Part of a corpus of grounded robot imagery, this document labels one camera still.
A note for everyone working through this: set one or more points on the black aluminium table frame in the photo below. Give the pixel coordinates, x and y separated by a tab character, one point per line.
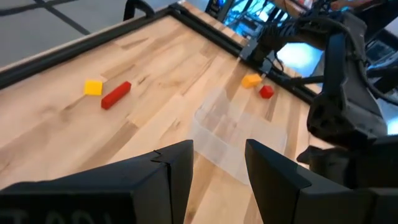
93	39

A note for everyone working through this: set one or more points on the clear plastic bin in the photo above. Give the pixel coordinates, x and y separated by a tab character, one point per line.
206	140

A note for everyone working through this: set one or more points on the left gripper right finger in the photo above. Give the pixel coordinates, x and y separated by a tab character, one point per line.
295	202

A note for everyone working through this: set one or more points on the red cube block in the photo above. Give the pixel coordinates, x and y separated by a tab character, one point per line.
266	92

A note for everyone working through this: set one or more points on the long red block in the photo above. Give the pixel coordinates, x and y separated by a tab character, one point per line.
115	95

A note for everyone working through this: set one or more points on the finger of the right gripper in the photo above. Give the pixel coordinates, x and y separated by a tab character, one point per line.
329	165

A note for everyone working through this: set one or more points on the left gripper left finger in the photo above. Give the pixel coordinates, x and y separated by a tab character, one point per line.
124	193

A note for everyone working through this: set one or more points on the small yellow square block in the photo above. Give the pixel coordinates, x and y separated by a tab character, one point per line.
93	88

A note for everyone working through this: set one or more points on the orange rectangular block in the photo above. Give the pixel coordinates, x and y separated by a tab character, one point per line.
251	81

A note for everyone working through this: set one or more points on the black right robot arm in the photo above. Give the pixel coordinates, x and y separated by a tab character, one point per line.
337	62

